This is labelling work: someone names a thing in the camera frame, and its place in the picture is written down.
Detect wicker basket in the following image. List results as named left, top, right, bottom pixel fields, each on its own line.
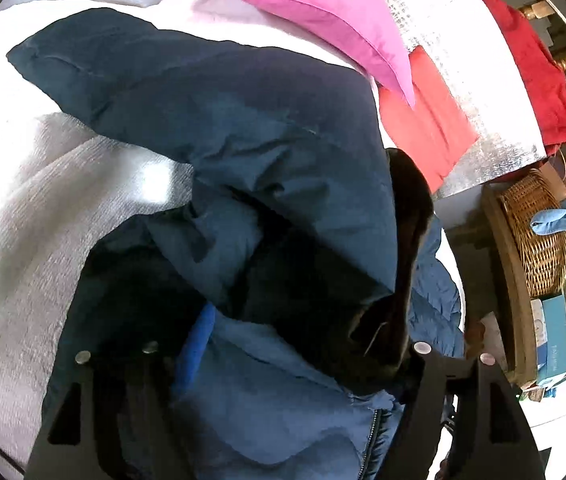
left=499, top=169, right=566, bottom=298

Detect folded red cloth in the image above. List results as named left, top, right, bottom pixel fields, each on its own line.
left=378, top=45, right=480, bottom=193

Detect pink pillow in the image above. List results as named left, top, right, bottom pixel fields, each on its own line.
left=219, top=0, right=416, bottom=108

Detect white bed blanket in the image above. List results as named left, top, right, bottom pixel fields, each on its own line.
left=0, top=0, right=464, bottom=476

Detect teal box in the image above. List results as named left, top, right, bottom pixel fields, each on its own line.
left=535, top=294, right=566, bottom=386

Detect navy blue hooded jacket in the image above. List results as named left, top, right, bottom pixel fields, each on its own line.
left=6, top=7, right=466, bottom=480

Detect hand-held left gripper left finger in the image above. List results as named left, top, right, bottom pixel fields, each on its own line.
left=26, top=302, right=219, bottom=480

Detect wooden nightstand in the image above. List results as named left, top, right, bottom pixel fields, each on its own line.
left=480, top=160, right=566, bottom=388

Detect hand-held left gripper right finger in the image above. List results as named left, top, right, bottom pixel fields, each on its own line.
left=388, top=340, right=548, bottom=480

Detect light blue cloth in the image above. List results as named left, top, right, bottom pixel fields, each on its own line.
left=530, top=197, right=566, bottom=238

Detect dark red garment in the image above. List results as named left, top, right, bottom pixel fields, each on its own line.
left=463, top=0, right=566, bottom=156

